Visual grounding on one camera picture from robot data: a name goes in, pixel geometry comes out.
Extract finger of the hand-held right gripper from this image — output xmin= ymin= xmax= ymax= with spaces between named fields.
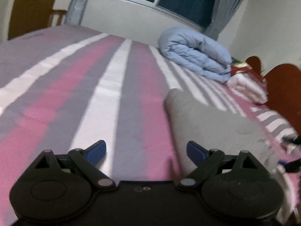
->
xmin=279 ymin=159 xmax=301 ymax=173
xmin=282 ymin=134 xmax=301 ymax=147

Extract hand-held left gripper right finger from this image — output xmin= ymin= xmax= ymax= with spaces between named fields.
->
xmin=177 ymin=140 xmax=264 ymax=190

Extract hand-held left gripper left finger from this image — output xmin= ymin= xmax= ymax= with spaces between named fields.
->
xmin=30 ymin=140 xmax=117 ymax=190

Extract grey pants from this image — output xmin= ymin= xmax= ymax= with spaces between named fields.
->
xmin=163 ymin=88 xmax=280 ymax=178

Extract reddish brown headboard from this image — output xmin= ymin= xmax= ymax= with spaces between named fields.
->
xmin=246 ymin=56 xmax=301 ymax=133

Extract folded pink blanket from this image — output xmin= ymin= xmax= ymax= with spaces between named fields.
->
xmin=226 ymin=74 xmax=269 ymax=104

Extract striped pink grey bed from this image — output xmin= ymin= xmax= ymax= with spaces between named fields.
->
xmin=0 ymin=25 xmax=301 ymax=226

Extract red printed cloth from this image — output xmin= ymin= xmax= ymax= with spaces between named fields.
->
xmin=229 ymin=60 xmax=266 ymax=82

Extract folded light blue duvet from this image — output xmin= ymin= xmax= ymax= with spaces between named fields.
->
xmin=157 ymin=26 xmax=233 ymax=83

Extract wooden chair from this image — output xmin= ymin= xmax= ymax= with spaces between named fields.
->
xmin=50 ymin=9 xmax=68 ymax=27

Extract grey curtain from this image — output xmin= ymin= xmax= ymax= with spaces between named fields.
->
xmin=64 ymin=0 xmax=96 ymax=26
xmin=204 ymin=0 xmax=253 ymax=40

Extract sliding window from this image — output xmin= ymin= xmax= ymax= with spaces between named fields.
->
xmin=90 ymin=0 xmax=221 ymax=32

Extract brown wooden door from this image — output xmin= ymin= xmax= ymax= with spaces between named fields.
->
xmin=8 ymin=0 xmax=62 ymax=40

